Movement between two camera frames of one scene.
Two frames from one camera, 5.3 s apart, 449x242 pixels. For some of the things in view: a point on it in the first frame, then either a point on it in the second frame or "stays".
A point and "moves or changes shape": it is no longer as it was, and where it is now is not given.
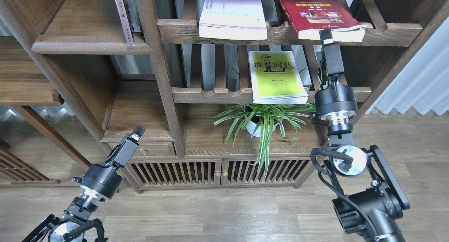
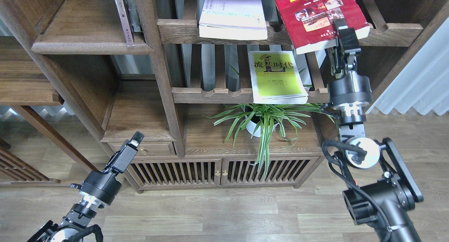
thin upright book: [124, 17] stays
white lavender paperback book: [230, 14] stays
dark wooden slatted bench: [14, 170] stays
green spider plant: [286, 117] stays
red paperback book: [310, 13] moves or changes shape
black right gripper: [334, 97] → [349, 87]
